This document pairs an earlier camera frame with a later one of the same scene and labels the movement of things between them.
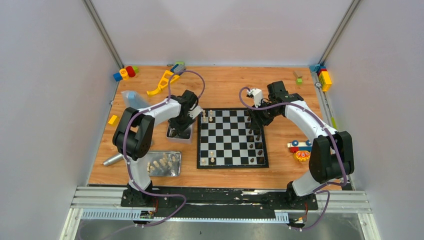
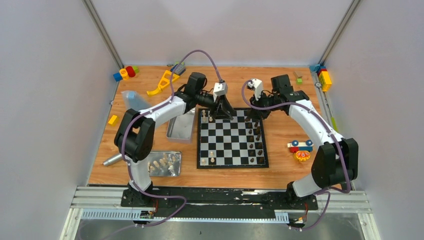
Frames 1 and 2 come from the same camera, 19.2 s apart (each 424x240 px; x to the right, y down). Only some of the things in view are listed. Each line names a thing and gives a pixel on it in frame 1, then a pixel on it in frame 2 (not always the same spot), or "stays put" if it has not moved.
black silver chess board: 226,139 stays put
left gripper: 178,124 -> 219,103
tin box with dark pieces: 184,136 stays put
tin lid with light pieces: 164,163 stays put
